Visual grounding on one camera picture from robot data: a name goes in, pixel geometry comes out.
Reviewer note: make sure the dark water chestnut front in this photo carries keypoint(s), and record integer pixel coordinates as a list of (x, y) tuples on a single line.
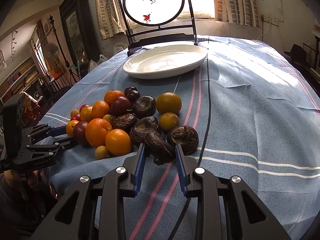
[(161, 150)]

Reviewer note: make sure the large textured orange right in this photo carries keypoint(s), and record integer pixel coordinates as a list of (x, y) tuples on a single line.
[(96, 132)]

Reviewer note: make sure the dark water chestnut centre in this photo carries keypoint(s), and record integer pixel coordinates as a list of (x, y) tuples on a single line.
[(142, 128)]

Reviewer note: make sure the left checked curtain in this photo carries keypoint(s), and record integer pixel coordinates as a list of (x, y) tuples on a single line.
[(109, 18)]

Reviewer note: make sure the right checked curtain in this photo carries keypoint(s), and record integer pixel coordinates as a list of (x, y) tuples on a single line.
[(243, 12)]

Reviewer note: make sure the round painted screen on stand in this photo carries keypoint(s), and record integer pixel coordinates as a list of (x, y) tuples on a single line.
[(150, 22)]

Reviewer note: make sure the dark water chestnut back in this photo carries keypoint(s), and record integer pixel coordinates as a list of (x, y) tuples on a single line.
[(144, 106)]

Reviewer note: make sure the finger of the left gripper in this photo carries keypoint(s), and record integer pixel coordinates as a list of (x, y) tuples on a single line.
[(42, 155), (43, 131)]

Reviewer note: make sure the red tomato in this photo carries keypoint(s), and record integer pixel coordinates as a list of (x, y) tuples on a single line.
[(76, 117), (83, 106)]

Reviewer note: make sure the small yellow citrus middle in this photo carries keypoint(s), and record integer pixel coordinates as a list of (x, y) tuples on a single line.
[(108, 118)]

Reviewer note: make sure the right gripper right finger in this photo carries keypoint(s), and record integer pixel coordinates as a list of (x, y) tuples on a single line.
[(247, 217)]

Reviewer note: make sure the checked curtain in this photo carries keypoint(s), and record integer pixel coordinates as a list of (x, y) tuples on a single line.
[(243, 12), (109, 18)]

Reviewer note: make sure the small green-yellow citrus left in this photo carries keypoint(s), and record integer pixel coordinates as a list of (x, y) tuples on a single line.
[(74, 112)]

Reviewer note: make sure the framed painting on wall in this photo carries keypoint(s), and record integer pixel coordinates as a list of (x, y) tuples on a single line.
[(79, 31)]

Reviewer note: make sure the black coat stand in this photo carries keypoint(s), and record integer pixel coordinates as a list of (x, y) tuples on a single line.
[(56, 56)]

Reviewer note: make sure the orange middle textured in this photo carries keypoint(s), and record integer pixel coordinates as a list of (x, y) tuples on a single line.
[(100, 109)]

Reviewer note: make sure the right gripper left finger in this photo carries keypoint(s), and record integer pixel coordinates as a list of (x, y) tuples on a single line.
[(74, 215)]

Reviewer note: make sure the orange middle left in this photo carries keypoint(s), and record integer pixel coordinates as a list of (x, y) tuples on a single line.
[(86, 114)]

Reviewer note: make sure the white oval plate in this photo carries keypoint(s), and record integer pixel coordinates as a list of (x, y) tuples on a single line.
[(165, 61)]

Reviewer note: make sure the small orange far right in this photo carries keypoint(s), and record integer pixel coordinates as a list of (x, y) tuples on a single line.
[(118, 142)]

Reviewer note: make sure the dark water chestnut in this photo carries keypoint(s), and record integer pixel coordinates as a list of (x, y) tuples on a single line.
[(186, 136), (161, 150), (144, 106), (124, 122), (142, 128)]

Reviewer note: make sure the dark red plum front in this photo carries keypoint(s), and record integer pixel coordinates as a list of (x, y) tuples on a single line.
[(79, 134)]

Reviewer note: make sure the small yellow-green citrus right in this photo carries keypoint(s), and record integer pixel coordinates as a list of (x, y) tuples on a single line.
[(168, 121)]

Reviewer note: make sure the plastic bags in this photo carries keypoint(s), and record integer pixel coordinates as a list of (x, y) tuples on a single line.
[(92, 65)]

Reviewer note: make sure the blue striped tablecloth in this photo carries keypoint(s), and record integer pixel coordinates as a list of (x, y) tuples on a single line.
[(256, 117)]

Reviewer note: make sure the dark red plum back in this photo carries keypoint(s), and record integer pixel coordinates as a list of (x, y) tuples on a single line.
[(120, 106)]

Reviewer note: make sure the dark small plum rear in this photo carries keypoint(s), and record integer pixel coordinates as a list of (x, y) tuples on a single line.
[(132, 94)]

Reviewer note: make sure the small yellow kumquat front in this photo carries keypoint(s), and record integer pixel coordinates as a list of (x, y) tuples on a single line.
[(101, 152)]

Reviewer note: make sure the red tomato lower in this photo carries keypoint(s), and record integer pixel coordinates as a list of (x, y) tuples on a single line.
[(76, 117)]

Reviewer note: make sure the yellow-green orange back right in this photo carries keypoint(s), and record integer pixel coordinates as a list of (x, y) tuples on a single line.
[(168, 103)]

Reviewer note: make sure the orange front centre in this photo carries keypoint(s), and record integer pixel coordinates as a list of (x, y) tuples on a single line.
[(70, 127)]

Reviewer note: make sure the dark red plum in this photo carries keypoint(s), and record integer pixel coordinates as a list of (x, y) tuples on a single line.
[(79, 134), (120, 106)]

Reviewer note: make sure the dark water chestnut middle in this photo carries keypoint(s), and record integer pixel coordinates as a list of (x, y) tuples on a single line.
[(124, 122)]

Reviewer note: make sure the dark water chestnut right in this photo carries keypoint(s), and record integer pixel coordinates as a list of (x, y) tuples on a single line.
[(186, 136)]

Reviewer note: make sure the red tomato upper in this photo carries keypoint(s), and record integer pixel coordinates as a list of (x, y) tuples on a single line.
[(83, 106)]

